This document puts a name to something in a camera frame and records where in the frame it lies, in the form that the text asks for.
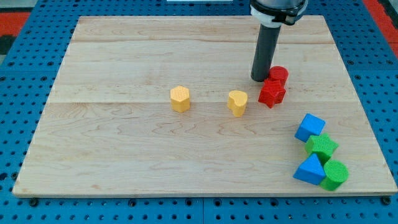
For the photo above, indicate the yellow heart block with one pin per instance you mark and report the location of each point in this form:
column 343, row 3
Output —
column 237, row 101

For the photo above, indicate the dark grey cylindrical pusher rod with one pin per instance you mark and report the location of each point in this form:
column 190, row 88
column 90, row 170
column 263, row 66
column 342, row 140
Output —
column 265, row 48

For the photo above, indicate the yellow hexagon block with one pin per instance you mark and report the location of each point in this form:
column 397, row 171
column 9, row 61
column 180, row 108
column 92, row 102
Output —
column 180, row 99

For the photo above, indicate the green cylinder block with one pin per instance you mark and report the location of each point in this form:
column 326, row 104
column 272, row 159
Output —
column 336, row 173

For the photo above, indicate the red cylinder block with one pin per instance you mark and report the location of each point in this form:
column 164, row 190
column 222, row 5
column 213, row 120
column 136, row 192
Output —
column 278, row 73

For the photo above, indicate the blue triangle block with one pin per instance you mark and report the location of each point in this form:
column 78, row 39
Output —
column 310, row 171

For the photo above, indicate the green star block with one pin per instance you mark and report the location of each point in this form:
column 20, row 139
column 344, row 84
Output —
column 322, row 145

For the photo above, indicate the red star block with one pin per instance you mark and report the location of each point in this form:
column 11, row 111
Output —
column 272, row 93

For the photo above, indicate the blue cube block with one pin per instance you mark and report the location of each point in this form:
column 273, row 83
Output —
column 310, row 125

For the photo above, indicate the wooden board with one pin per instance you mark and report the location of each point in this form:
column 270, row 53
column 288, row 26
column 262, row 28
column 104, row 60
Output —
column 108, row 129

